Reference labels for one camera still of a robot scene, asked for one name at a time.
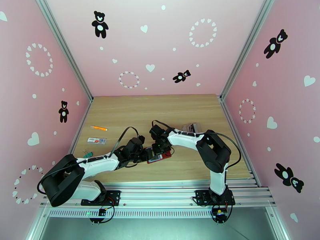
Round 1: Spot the black teddy bear sticker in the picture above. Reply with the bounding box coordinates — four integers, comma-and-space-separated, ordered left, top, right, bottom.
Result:
91, 10, 109, 39

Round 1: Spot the red leather card holder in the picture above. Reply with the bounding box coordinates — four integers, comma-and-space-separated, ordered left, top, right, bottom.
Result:
146, 146, 175, 164

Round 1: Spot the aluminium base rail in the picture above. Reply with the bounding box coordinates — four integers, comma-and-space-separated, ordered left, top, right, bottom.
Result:
39, 180, 277, 209

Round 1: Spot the clear acrylic card box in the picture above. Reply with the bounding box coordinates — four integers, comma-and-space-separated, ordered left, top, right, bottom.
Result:
182, 122, 202, 135

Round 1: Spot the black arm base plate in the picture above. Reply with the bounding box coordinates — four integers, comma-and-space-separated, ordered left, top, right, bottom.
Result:
80, 190, 121, 206
195, 190, 236, 206

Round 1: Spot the perforated metal strip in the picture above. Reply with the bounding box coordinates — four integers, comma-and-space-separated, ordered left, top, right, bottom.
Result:
47, 208, 272, 219

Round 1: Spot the aluminium frame post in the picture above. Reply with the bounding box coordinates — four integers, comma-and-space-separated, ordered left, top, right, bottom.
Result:
219, 0, 278, 101
34, 0, 94, 102

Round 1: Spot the circuit board with yellow connector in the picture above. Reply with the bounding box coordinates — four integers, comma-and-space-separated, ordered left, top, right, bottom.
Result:
212, 206, 228, 222

